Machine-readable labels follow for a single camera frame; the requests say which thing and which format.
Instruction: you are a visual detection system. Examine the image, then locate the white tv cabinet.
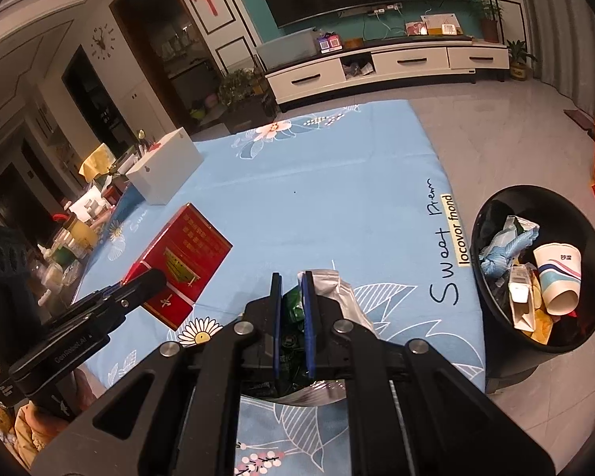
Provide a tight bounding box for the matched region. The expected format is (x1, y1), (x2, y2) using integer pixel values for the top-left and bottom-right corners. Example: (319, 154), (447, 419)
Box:
(265, 36), (509, 106)

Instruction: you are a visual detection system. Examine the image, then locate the yellow bottle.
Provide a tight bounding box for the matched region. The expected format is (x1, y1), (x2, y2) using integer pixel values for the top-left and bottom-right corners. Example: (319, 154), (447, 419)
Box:
(65, 214), (98, 250)

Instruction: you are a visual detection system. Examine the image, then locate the yellow chip bag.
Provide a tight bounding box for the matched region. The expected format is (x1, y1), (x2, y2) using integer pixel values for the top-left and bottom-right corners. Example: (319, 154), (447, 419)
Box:
(528, 275), (556, 345)

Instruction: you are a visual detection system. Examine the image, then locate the plant stand with greenery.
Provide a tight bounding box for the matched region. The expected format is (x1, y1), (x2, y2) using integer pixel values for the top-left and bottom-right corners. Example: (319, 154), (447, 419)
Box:
(218, 69), (277, 134)

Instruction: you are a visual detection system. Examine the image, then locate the dark green foil bag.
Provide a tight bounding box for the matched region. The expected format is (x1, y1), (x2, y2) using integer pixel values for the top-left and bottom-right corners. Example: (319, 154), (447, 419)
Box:
(243, 270), (375, 407)

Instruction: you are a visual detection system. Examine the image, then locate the white blue paper cup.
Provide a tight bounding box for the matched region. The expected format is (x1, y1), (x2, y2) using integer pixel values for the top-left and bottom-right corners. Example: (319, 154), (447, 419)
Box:
(533, 243), (582, 316)

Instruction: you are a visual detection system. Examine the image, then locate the white blue medicine box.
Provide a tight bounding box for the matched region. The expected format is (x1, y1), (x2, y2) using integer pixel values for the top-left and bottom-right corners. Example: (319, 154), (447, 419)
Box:
(509, 264), (535, 333)

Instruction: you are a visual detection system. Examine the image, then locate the red cigarette carton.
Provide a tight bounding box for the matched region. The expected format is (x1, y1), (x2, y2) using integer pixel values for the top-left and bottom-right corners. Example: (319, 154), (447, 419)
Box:
(122, 203), (232, 330)

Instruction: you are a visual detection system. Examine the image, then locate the clear blister packaging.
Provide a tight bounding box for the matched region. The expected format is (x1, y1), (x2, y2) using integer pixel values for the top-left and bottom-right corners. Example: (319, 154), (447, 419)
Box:
(494, 215), (539, 258)

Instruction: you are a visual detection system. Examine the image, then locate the potted plant by cabinet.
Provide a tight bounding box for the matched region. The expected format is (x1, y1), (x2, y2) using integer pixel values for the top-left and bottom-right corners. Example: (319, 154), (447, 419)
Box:
(470, 0), (502, 43)

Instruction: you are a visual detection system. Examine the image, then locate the translucent storage box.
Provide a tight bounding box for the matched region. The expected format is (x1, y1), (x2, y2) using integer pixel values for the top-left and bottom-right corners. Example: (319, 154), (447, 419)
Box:
(255, 28), (318, 71)

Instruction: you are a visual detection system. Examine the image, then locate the person's left hand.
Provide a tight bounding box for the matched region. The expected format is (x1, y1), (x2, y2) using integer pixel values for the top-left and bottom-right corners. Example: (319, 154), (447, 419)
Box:
(15, 369), (96, 470)

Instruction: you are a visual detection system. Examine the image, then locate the black trash bin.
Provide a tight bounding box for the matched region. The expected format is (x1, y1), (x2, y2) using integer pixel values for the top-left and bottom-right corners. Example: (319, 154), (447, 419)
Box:
(471, 185), (595, 393)

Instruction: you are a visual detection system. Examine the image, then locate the wall clock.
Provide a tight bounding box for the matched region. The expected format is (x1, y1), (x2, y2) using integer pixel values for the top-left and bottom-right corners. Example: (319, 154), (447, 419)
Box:
(90, 23), (116, 60)

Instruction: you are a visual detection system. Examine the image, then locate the potted plant on floor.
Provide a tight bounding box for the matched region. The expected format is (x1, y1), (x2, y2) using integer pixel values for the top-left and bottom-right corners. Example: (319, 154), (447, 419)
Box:
(506, 40), (537, 82)

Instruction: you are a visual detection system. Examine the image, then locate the blue textured cloth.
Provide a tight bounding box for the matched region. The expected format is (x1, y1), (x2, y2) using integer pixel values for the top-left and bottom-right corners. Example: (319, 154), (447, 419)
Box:
(480, 229), (538, 279)

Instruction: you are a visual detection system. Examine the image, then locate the blue floral tablecloth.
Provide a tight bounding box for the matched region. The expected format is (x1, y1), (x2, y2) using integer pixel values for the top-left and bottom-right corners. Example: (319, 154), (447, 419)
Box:
(71, 99), (487, 476)

